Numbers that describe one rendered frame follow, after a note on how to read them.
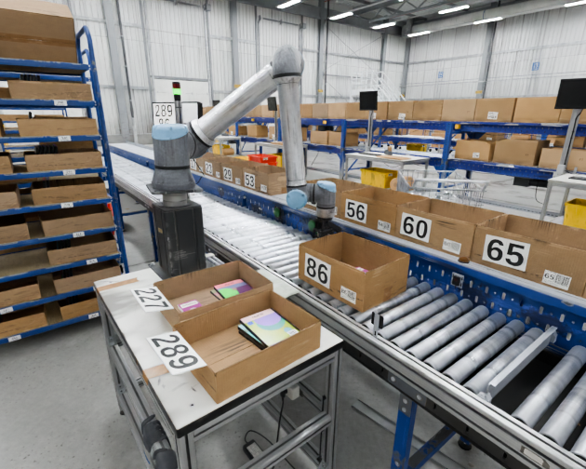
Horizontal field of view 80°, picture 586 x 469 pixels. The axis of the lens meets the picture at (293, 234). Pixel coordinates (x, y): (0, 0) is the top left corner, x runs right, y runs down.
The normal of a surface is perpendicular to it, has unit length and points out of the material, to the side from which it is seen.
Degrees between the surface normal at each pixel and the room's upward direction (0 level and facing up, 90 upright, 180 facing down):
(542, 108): 90
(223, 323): 89
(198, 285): 88
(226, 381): 90
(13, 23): 123
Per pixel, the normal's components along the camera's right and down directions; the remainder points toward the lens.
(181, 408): 0.00, -0.95
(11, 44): 0.50, 0.73
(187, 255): 0.62, 0.25
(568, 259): -0.79, 0.20
